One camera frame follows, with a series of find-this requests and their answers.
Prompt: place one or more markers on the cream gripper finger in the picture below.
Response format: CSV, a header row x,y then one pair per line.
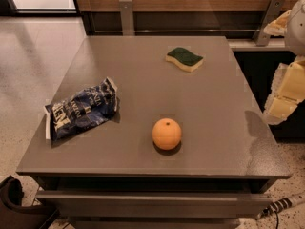
x,y
278,27
287,91

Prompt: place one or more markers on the left metal bracket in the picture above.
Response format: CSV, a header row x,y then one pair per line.
x,y
126,15

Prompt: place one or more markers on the dark chair corner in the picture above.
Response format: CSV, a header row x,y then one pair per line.
x,y
13,215

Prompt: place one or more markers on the blue crumpled snack bag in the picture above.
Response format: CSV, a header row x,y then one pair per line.
x,y
84,110

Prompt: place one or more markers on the grey table with drawer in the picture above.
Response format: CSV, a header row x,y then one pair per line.
x,y
188,147

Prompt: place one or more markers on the metal bracket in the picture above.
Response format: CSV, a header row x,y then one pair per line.
x,y
126,15
261,38

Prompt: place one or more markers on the green and yellow sponge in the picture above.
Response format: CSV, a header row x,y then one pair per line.
x,y
184,59

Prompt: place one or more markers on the wooden wall bench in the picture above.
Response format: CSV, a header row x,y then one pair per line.
x,y
235,19

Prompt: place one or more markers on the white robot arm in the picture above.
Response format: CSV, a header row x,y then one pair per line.
x,y
294,38

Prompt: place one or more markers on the orange fruit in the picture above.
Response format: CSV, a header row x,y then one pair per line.
x,y
166,134

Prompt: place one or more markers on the right metal bracket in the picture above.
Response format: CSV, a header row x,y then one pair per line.
x,y
261,38

